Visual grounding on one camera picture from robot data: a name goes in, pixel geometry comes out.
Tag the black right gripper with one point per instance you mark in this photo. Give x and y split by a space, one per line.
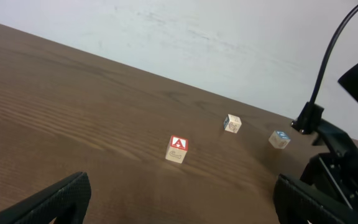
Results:
335 173

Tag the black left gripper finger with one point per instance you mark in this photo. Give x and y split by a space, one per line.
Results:
63 202

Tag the red letter A block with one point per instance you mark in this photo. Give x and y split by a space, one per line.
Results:
176 149

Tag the blue letter D block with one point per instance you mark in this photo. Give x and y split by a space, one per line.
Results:
279 139

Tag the plain wooden picture block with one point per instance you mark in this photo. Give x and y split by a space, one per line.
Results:
232 123

